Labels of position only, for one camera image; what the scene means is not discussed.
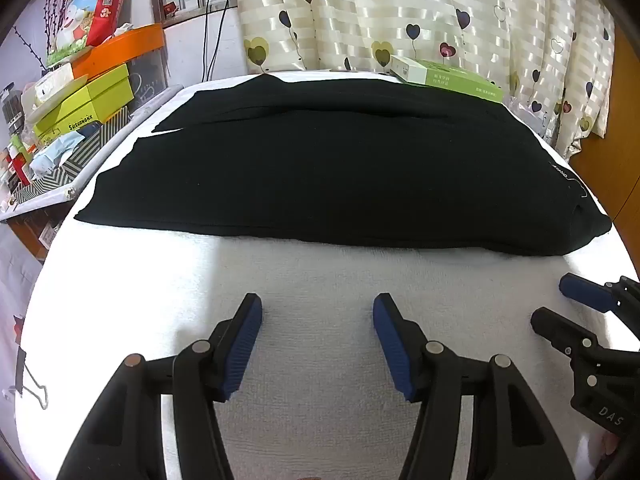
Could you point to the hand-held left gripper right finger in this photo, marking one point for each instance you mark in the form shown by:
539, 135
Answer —
390, 345

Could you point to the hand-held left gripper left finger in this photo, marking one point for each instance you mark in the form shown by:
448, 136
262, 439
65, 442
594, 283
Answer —
245, 345

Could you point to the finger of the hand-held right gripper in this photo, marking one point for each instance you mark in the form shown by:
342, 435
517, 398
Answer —
582, 290
555, 327

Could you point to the black pants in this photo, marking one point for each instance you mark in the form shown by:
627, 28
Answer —
325, 175

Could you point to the white towel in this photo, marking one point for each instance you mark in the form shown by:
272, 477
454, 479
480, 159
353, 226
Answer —
320, 280

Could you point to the wooden door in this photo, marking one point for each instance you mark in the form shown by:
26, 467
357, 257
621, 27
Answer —
615, 185

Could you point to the clear plastic bag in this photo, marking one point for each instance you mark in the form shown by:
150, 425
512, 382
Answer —
532, 117

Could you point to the black binder clip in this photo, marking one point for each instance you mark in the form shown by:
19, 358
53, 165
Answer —
21, 370

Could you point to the green flat box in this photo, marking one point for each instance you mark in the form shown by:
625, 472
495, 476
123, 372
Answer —
450, 79

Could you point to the black white striped box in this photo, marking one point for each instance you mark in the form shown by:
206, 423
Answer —
75, 162

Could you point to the light blue plastic bag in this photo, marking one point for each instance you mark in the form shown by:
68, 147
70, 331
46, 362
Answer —
55, 152

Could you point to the lime green shoe box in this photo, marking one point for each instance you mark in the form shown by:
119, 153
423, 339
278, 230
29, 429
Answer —
95, 97

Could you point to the orange box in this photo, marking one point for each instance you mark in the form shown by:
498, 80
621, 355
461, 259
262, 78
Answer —
130, 45

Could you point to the white carton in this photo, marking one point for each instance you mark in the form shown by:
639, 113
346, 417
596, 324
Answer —
55, 82

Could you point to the dark glass jar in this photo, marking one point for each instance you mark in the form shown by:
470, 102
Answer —
10, 110

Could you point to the cream heart print curtain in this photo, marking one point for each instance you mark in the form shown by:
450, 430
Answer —
375, 10

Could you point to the red printed carton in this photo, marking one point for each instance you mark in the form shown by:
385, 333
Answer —
100, 0

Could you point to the flower branch wall decal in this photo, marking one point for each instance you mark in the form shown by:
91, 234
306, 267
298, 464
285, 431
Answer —
37, 25

